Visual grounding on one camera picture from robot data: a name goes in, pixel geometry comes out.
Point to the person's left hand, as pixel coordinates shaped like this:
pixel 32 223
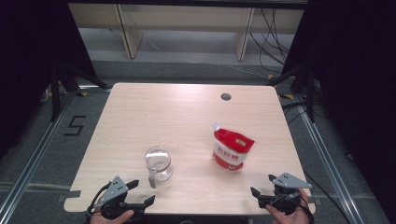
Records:
pixel 106 220

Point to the person's right hand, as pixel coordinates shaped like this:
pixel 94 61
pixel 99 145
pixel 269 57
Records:
pixel 295 217

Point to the metal floor rail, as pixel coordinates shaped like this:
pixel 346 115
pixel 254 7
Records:
pixel 34 161
pixel 327 161

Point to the black metal stand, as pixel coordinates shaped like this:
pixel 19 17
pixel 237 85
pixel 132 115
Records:
pixel 309 96
pixel 55 93

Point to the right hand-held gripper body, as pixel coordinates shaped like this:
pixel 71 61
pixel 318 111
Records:
pixel 288 180

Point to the light wooden shelf frame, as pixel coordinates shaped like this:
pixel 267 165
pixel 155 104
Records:
pixel 132 37

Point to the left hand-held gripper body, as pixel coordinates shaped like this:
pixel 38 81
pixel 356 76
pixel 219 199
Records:
pixel 115 188

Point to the clear glass jar with lid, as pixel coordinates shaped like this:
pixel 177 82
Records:
pixel 158 161

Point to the black curtain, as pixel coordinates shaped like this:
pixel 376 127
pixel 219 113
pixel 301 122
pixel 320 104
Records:
pixel 358 77
pixel 28 46

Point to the red and white sugar bag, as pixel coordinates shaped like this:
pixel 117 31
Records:
pixel 232 149

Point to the grey tape tab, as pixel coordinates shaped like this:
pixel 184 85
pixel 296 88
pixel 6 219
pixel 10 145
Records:
pixel 312 200
pixel 70 195

